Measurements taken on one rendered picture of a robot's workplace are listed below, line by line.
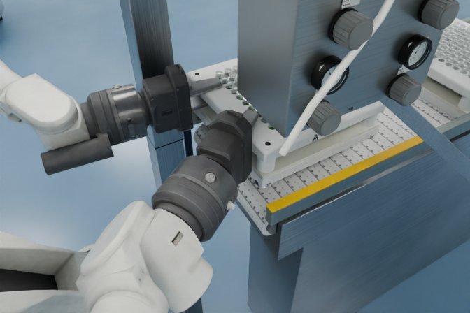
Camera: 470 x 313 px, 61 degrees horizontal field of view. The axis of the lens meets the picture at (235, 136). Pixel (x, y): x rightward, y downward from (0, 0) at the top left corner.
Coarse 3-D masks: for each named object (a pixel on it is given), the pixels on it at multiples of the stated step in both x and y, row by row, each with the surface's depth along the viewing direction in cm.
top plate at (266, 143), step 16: (224, 64) 73; (192, 80) 69; (208, 96) 65; (224, 96) 65; (352, 112) 63; (368, 112) 63; (256, 128) 59; (256, 144) 56; (272, 144) 56; (304, 144) 59
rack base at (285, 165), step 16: (208, 112) 69; (352, 128) 67; (368, 128) 67; (320, 144) 64; (336, 144) 64; (352, 144) 67; (256, 160) 60; (288, 160) 61; (304, 160) 61; (320, 160) 64; (256, 176) 59; (272, 176) 59
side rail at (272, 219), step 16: (448, 128) 72; (464, 128) 75; (400, 160) 69; (352, 176) 63; (368, 176) 66; (320, 192) 61; (336, 192) 64; (288, 208) 59; (304, 208) 62; (272, 224) 59
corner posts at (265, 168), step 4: (372, 116) 66; (376, 116) 66; (364, 120) 67; (368, 120) 66; (372, 120) 66; (364, 124) 67; (368, 124) 67; (372, 124) 67; (260, 160) 57; (272, 160) 57; (260, 164) 58; (264, 164) 57; (268, 164) 57; (272, 164) 58; (260, 168) 58; (264, 168) 58; (268, 168) 58; (272, 168) 58; (264, 172) 58; (268, 172) 58
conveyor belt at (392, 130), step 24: (384, 120) 79; (432, 120) 79; (360, 144) 74; (384, 144) 74; (312, 168) 69; (336, 168) 69; (240, 192) 67; (264, 192) 65; (288, 192) 65; (264, 216) 62
